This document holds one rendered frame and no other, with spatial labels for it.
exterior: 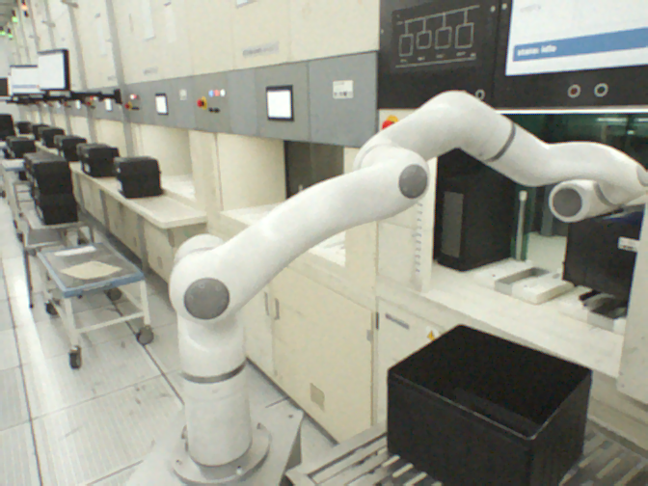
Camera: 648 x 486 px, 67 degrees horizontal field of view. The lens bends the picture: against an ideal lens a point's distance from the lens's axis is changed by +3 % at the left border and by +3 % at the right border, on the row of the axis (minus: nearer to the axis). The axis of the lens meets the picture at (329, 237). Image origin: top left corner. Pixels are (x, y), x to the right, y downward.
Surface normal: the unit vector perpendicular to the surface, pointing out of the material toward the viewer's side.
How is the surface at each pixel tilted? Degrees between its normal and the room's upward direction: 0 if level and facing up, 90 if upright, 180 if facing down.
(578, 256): 90
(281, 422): 0
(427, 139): 119
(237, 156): 90
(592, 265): 90
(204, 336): 25
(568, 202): 90
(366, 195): 100
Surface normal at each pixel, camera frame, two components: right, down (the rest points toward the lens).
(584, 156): -0.22, -0.48
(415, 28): -0.81, 0.18
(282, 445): -0.02, -0.96
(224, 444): 0.35, 0.25
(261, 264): 0.65, 0.15
